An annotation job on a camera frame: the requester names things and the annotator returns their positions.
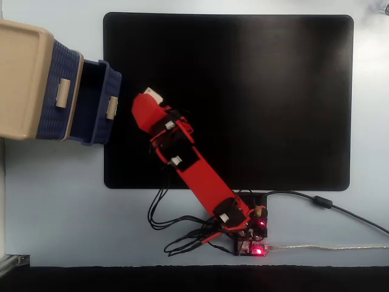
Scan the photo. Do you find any lit controller circuit board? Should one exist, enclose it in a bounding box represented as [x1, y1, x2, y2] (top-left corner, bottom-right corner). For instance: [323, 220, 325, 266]
[238, 240, 270, 257]

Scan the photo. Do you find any blue woven drawer banded handle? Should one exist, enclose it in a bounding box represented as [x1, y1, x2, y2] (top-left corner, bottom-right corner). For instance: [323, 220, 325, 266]
[69, 59, 123, 147]

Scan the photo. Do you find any black power cable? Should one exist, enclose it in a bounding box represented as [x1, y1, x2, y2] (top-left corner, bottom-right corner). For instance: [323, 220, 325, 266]
[260, 190, 389, 235]

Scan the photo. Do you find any aluminium profile post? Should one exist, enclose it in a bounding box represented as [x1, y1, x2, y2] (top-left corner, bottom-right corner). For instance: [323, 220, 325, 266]
[0, 254, 31, 270]

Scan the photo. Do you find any red sleeved wire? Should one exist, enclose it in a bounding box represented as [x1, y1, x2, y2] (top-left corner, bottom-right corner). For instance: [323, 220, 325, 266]
[199, 231, 233, 245]

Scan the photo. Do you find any blue woven drawer plain handle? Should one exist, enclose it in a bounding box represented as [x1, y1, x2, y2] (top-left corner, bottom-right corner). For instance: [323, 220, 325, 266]
[35, 39, 81, 141]

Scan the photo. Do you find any black servo wire bundle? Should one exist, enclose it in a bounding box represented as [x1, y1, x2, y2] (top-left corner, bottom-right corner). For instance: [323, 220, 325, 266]
[147, 182, 241, 258]

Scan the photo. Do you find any white USB cable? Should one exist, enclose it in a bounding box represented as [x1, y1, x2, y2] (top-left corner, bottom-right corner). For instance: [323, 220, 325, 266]
[266, 243, 389, 252]

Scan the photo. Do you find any white toy brick block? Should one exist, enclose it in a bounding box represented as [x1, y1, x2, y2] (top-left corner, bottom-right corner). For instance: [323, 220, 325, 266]
[142, 87, 164, 103]

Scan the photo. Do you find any black table mat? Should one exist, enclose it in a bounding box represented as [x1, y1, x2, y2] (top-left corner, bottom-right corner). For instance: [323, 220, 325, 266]
[103, 12, 355, 192]

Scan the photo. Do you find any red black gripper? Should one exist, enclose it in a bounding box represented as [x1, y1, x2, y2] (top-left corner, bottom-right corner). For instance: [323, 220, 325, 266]
[131, 92, 195, 145]

